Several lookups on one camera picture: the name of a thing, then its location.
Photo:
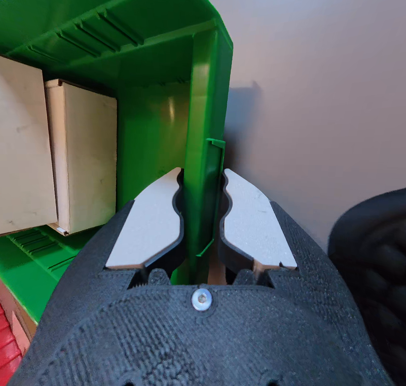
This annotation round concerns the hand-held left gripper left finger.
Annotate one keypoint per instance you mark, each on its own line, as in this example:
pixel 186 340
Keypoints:
pixel 149 221

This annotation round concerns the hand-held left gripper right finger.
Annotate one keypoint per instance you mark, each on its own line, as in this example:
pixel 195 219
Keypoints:
pixel 257 224

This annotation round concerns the green plastic bin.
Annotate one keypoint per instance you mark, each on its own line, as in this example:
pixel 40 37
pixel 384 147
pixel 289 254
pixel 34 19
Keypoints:
pixel 152 27

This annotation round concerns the white cardboard box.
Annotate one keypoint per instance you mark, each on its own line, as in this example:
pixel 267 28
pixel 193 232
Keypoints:
pixel 22 145
pixel 88 157

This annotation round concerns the black textured cushion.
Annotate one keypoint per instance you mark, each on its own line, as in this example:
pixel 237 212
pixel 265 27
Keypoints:
pixel 374 249

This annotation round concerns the red plastic bin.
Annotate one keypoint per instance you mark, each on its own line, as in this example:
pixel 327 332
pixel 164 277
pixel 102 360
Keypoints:
pixel 9 354

